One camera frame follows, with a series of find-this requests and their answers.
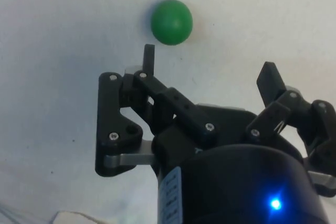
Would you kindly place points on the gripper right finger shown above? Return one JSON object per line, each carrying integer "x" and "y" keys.
{"x": 270, "y": 85}

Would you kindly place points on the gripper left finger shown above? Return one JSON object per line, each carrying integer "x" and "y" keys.
{"x": 110, "y": 119}

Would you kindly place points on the green ball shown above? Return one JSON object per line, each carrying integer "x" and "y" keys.
{"x": 172, "y": 22}

